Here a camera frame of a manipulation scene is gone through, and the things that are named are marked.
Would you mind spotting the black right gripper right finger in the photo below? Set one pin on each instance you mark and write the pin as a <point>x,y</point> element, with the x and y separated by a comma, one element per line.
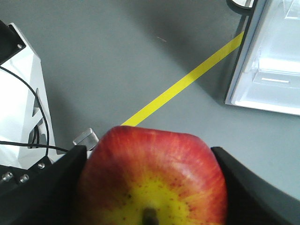
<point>251,199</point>

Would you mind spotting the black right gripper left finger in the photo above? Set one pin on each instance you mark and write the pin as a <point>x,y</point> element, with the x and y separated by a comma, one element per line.
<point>43,194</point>

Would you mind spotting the red yellow apple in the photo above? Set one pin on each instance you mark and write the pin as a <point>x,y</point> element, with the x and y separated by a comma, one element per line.
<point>140,176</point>

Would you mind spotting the dark grey refrigerator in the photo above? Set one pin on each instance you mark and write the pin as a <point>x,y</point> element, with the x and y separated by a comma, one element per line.
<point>267,72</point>

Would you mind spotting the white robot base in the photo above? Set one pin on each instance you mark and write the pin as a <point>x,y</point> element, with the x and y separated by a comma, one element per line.
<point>24,110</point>

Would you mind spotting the silver floor plate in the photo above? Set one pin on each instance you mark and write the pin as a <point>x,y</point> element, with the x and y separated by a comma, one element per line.
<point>87,138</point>

